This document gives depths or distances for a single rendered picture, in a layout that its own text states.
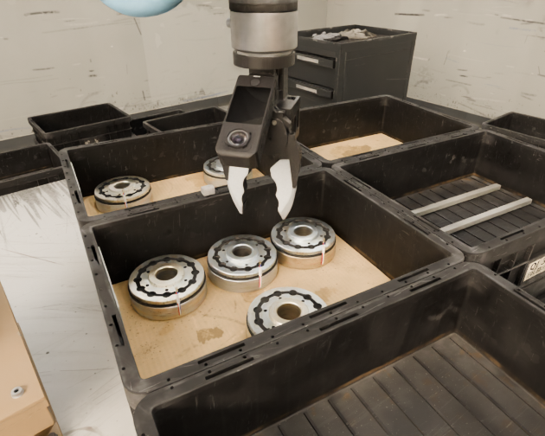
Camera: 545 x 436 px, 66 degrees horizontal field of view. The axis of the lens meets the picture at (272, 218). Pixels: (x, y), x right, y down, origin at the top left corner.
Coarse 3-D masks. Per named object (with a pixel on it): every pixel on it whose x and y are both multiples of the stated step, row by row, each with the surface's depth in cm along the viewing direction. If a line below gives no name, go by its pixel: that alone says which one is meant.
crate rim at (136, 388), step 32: (224, 192) 64; (96, 224) 56; (416, 224) 56; (96, 256) 52; (96, 288) 45; (384, 288) 45; (320, 320) 41; (128, 352) 38; (224, 352) 38; (128, 384) 35; (160, 384) 35
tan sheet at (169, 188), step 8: (184, 176) 91; (192, 176) 91; (200, 176) 91; (256, 176) 91; (152, 184) 88; (160, 184) 88; (168, 184) 88; (176, 184) 88; (184, 184) 88; (192, 184) 88; (200, 184) 88; (152, 192) 85; (160, 192) 85; (168, 192) 85; (176, 192) 85; (184, 192) 85; (192, 192) 85; (88, 200) 82; (152, 200) 82; (88, 208) 79; (96, 208) 79
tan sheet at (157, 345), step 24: (336, 240) 70; (336, 264) 65; (360, 264) 65; (120, 288) 60; (216, 288) 60; (264, 288) 60; (312, 288) 60; (336, 288) 60; (360, 288) 60; (192, 312) 56; (216, 312) 56; (240, 312) 56; (144, 336) 52; (168, 336) 52; (192, 336) 52; (216, 336) 52; (240, 336) 52; (144, 360) 49; (168, 360) 49
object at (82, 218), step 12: (156, 132) 86; (168, 132) 86; (180, 132) 87; (84, 144) 80; (96, 144) 80; (108, 144) 81; (60, 156) 76; (72, 168) 71; (300, 168) 71; (312, 168) 71; (72, 180) 67; (252, 180) 67; (264, 180) 67; (72, 192) 64; (144, 204) 61; (156, 204) 61; (84, 216) 58; (96, 216) 58; (108, 216) 58
